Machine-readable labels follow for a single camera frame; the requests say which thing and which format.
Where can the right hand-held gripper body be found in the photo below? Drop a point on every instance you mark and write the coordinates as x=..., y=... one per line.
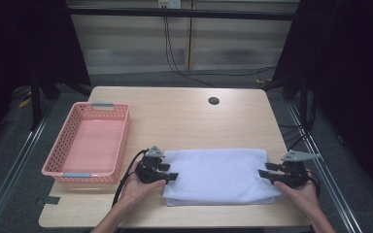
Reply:
x=291, y=176

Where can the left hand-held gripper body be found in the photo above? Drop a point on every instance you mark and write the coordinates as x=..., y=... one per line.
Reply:
x=147, y=173

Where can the white patterned towel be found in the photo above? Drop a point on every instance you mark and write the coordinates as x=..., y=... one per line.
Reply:
x=220, y=174

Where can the pink perforated plastic basket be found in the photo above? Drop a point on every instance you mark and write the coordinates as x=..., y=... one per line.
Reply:
x=90, y=145

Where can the person's left hand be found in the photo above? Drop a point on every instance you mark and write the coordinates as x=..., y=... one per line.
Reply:
x=137, y=194

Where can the person's right hand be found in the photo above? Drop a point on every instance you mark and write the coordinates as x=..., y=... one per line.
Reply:
x=302, y=197

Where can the black round table grommet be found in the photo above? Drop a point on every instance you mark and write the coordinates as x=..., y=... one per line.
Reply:
x=213, y=100

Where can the black tape strip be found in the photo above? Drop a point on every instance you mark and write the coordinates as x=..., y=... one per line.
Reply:
x=52, y=200

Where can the black curtain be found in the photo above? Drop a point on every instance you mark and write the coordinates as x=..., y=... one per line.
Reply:
x=22, y=42
x=353, y=81

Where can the black metal stand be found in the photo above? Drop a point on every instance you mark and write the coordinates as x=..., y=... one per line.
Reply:
x=35, y=103

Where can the yellow floor object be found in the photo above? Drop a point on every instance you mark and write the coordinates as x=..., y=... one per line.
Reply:
x=24, y=103

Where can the black horizontal metal bar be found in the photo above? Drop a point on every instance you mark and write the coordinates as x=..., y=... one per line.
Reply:
x=181, y=13

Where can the metal floor rail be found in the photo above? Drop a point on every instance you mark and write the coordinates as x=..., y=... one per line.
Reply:
x=323, y=171
x=9, y=174

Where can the white wall power outlet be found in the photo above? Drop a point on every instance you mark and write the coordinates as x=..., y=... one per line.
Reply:
x=169, y=3

